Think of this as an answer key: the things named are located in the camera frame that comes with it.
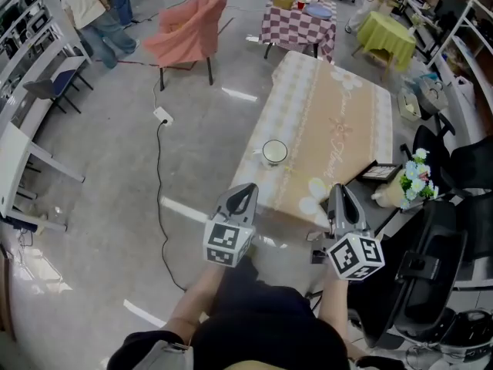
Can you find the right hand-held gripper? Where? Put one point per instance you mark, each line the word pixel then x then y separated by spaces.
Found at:
pixel 356 256

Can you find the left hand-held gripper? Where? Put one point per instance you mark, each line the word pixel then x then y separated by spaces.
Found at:
pixel 227 243

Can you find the white enamel cup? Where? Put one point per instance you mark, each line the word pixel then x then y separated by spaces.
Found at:
pixel 274 152

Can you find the person's right forearm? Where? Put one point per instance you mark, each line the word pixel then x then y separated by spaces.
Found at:
pixel 335 310

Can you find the grey shoulder bag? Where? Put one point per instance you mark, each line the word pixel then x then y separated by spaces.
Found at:
pixel 165 357

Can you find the person's left forearm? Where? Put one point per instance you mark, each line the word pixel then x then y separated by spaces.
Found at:
pixel 196 295

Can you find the red cup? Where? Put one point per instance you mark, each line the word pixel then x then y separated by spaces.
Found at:
pixel 302 1

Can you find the white vase with blue flowers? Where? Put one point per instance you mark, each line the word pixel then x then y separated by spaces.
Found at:
pixel 412 183

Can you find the black office chair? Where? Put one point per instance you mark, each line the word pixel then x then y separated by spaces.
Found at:
pixel 431 145
pixel 427 268
pixel 475 191

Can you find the table with beige floral cloth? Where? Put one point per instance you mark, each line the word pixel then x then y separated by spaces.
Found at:
pixel 331 102

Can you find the white power strip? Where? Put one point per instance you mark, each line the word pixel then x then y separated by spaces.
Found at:
pixel 163 115

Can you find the person's black clothing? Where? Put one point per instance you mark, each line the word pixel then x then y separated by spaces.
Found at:
pixel 262 330

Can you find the grey handbag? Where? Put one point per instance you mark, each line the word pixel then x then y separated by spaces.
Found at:
pixel 433 98

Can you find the chair with pink cover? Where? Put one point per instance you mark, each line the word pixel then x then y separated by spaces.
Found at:
pixel 185 33

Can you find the table with green cloth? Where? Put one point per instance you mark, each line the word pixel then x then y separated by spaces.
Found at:
pixel 387 37

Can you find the table with checkered cloth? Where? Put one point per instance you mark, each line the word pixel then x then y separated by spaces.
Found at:
pixel 296 29

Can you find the white shelf rack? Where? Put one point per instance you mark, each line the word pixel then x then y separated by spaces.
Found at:
pixel 462 48

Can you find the blue plate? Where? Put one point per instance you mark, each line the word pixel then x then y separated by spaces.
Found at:
pixel 318 12

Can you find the blue office chair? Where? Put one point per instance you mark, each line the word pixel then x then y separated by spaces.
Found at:
pixel 58 83

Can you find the white side table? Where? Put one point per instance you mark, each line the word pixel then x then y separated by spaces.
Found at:
pixel 17 168

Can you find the white storage shelf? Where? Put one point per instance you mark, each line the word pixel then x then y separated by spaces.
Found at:
pixel 27 25

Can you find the black picture frame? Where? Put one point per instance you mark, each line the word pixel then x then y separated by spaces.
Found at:
pixel 379 172

